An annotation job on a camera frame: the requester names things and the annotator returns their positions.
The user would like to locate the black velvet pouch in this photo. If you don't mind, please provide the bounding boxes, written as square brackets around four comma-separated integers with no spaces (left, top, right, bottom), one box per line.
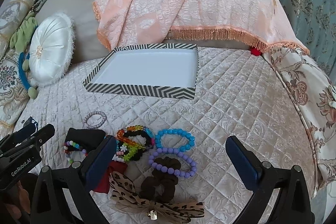
[64,128,106,153]

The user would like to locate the multicolour round bead bracelet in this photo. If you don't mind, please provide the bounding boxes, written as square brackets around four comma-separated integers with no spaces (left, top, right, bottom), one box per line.
[63,140,89,164]

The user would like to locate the rainbow crystal bead bracelet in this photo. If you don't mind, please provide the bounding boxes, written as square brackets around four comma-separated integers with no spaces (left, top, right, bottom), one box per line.
[116,125,156,151]

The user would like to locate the purple bead bracelet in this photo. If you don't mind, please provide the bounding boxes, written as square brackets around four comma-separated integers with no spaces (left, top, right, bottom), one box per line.
[148,147,198,179]

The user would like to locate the light blue bead bracelet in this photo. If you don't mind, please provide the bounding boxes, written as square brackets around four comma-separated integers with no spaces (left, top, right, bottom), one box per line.
[154,128,196,152]

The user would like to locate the person's hand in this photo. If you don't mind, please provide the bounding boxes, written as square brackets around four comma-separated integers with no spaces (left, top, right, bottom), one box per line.
[5,181,31,219]

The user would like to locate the red velvet bow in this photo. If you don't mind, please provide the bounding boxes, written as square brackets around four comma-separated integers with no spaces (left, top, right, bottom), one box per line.
[93,160,129,195]

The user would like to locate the black scrunchie colourful flowers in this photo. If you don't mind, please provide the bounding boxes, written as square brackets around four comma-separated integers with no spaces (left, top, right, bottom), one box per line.
[112,129,155,163]

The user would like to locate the leopard print ribbon bow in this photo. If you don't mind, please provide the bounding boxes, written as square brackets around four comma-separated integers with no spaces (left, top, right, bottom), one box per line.
[109,171,205,223]

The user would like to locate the dark brown scrunchie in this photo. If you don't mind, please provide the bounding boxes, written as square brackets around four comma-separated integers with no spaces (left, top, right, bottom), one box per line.
[139,156,181,203]

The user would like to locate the beige quilted bedspread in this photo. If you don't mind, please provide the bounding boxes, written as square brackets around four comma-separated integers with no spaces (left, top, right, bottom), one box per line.
[15,48,315,223]

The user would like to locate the blue headband green pompoms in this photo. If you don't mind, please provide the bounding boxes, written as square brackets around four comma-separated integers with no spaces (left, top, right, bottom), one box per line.
[18,52,38,100]

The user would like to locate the floral beige bed cover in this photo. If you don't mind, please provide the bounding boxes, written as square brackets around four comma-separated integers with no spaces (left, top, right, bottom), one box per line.
[263,48,335,190]

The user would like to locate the green scrunchie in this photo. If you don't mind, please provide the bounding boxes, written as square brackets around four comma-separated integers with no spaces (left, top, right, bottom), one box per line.
[10,16,38,53]

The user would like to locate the white round satin cushion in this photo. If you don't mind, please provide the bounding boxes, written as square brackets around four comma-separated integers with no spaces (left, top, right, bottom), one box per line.
[29,12,75,87]

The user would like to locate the small red object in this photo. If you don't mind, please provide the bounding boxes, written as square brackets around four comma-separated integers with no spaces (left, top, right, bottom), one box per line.
[249,47,262,56]

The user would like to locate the striped black white tray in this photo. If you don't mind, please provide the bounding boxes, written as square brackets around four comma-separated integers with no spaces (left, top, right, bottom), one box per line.
[83,43,199,100]

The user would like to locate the grey beige pillow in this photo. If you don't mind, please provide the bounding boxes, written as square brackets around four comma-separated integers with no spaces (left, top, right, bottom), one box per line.
[36,0,109,64]

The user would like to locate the pink fringed blanket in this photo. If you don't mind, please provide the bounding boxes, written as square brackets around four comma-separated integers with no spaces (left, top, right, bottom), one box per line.
[93,0,308,52]

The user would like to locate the clear spiral hair tie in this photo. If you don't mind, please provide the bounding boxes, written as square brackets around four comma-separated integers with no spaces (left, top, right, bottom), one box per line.
[83,110,108,129]

